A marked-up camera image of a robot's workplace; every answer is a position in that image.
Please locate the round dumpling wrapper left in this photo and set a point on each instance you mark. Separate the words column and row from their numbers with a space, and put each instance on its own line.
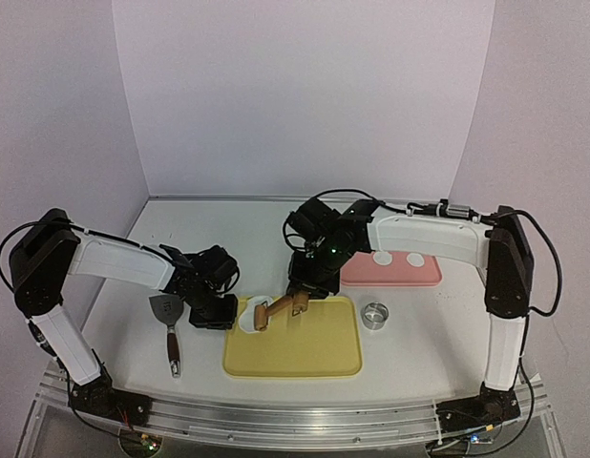
column 383, row 258

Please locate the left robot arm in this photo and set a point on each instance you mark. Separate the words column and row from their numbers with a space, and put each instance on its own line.
column 38, row 257

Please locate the metal scraper with wooden handle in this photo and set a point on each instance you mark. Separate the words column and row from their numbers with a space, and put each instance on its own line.
column 168, row 309

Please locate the yellow plastic tray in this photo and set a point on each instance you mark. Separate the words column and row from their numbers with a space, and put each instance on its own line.
column 322, row 342

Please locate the pink plastic tray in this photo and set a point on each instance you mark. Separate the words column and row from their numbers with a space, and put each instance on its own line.
column 362, row 271

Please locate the wooden double-ended rolling pin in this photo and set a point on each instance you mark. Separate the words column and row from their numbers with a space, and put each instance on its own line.
column 297, row 302

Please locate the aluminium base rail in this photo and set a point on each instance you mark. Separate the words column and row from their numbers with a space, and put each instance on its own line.
column 307, row 425

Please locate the round dumpling wrapper right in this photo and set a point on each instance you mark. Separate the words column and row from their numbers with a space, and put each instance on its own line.
column 415, row 260

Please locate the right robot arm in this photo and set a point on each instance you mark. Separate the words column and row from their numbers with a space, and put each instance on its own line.
column 493, row 248

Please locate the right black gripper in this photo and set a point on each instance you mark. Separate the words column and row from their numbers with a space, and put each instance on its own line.
column 311, row 286

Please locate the white dough lump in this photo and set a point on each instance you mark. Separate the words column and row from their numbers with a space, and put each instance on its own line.
column 247, row 318

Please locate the round dumpling wrapper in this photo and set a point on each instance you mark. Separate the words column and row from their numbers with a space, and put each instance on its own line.
column 383, row 258
column 415, row 260

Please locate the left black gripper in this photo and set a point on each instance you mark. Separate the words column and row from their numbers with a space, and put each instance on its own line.
column 214, row 315

